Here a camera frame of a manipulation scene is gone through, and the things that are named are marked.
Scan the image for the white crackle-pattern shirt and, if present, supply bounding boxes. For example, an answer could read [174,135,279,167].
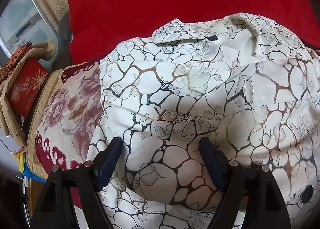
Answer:
[87,13,319,228]

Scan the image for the tan quilted cloth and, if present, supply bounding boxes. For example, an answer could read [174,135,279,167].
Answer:
[1,40,57,146]

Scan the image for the floral maroon cream blanket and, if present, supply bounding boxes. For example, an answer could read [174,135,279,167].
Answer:
[35,61,104,210]

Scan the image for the red gift box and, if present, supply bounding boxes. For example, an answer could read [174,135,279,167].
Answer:
[7,58,48,118]

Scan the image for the grey white cabinet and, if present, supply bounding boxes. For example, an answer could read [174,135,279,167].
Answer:
[1,0,57,58]

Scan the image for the red blanket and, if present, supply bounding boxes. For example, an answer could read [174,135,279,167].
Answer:
[68,0,319,64]

